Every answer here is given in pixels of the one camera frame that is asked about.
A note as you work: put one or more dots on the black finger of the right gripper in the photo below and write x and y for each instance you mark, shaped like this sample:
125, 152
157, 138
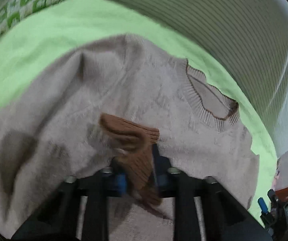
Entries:
262, 204

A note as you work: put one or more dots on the light green bed sheet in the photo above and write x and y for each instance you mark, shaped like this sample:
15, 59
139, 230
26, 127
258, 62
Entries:
41, 39

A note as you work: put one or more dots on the grey striped headboard cushion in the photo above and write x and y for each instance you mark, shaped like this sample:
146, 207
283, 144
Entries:
248, 37

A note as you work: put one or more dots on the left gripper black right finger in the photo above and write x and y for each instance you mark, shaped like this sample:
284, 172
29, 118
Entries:
203, 208

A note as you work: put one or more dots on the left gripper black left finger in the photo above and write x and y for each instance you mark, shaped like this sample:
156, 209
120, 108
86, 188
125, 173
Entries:
57, 217

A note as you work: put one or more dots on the beige knit sweater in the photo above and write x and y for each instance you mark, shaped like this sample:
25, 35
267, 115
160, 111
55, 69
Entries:
53, 130

